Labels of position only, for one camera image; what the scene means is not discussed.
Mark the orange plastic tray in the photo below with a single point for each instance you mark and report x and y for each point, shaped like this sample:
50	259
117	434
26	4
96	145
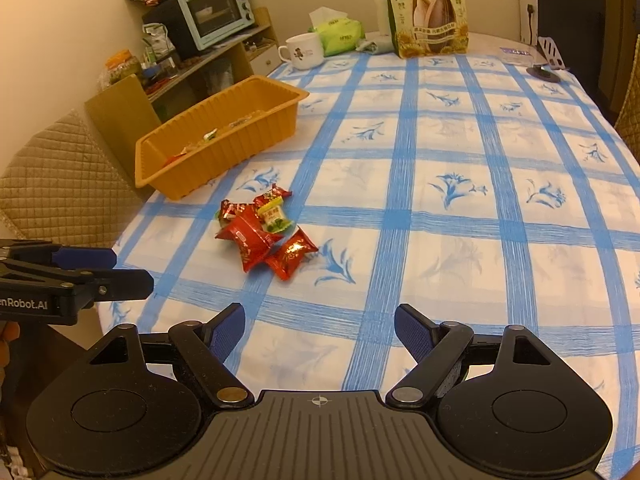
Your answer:
225	160

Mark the wooden shelf unit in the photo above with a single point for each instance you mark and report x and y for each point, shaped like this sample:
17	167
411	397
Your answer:
120	120

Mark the clear packet blue print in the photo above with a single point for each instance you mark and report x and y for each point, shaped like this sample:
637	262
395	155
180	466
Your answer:
517	54

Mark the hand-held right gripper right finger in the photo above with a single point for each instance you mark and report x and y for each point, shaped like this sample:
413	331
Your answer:
412	332

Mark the quilted beige chair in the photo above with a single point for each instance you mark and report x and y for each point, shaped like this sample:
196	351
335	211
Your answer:
631	110
60	170

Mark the white drawer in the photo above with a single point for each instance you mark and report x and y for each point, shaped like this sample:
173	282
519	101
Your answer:
265	59

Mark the yellow green candy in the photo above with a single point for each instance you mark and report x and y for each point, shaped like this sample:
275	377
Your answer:
274	216

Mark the shiny dark red candy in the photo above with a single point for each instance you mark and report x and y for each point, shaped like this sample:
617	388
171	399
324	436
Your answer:
234	210

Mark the large red snack packet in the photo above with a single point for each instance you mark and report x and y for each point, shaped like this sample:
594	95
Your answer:
250	245

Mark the person's left hand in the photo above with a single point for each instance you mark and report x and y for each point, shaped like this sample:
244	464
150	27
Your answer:
7	340

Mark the white phone stand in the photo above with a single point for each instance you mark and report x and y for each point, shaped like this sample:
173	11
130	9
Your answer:
550	55

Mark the white cardboard box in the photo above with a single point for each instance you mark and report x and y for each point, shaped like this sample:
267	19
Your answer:
527	5

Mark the black box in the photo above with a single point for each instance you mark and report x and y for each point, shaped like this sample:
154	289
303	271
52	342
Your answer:
575	25

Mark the white mug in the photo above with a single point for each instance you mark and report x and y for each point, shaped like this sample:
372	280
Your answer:
305	52

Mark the white plastic bag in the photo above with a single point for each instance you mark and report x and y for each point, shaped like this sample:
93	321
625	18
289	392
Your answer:
219	80

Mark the white thermos bottle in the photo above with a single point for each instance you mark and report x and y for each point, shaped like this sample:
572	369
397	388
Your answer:
381	10

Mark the green white snack bag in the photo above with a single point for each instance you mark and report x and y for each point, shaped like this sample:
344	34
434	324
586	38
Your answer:
159	42

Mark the red patterned candy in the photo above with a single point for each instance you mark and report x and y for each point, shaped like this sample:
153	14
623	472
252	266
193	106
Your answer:
272	196

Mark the green tissue pack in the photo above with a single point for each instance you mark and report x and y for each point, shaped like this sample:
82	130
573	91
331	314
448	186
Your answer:
340	35

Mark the blue checked tablecloth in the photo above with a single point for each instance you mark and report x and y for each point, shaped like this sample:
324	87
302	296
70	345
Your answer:
450	240

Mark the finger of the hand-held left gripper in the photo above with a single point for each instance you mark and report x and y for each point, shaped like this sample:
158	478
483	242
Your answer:
125	284
85	259

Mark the grey cloth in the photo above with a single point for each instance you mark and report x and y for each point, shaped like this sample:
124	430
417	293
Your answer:
372	44

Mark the sunflower seed bag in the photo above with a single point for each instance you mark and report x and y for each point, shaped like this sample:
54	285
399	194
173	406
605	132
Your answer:
427	10

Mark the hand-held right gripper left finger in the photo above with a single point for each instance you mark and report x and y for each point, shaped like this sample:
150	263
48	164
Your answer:
227	332

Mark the light blue toaster oven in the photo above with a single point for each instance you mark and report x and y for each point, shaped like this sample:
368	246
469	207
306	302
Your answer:
215	15

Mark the orange lid jar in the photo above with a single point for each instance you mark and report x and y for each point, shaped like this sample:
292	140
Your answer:
120	67

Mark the small red snack packet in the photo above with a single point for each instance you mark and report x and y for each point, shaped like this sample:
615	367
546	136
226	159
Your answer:
292	255

